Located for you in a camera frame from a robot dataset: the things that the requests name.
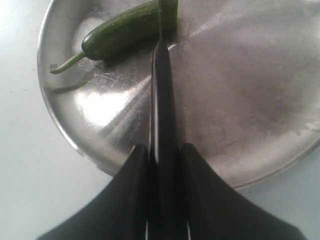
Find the green cucumber with stem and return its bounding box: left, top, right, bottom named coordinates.
left=49, top=0, right=179, bottom=75

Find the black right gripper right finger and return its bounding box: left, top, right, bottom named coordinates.
left=181, top=143, right=306, bottom=240

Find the round stainless steel plate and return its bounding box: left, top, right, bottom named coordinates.
left=37, top=0, right=320, bottom=188

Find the black handled knife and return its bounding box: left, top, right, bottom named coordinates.
left=147, top=0, right=188, bottom=240

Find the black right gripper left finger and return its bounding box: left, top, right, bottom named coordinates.
left=40, top=144, right=149, bottom=240

